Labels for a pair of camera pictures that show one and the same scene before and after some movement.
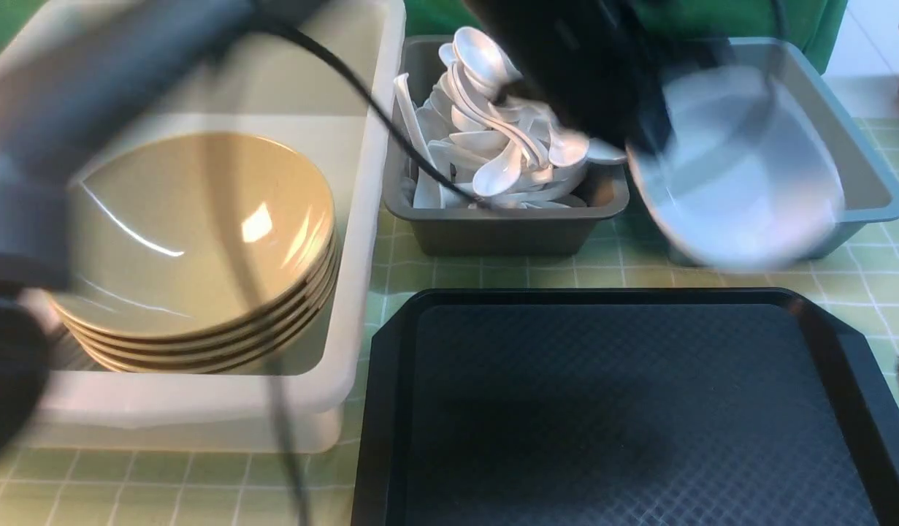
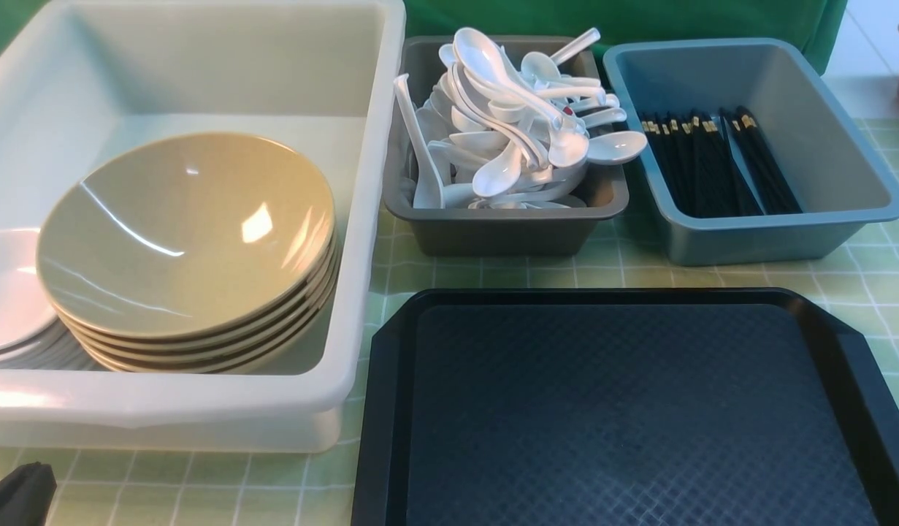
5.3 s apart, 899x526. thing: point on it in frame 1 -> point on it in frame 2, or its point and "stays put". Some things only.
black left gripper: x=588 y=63 -> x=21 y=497
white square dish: x=733 y=176 -> x=14 y=309
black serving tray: x=502 y=406 stays put
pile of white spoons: x=478 y=140 stays put
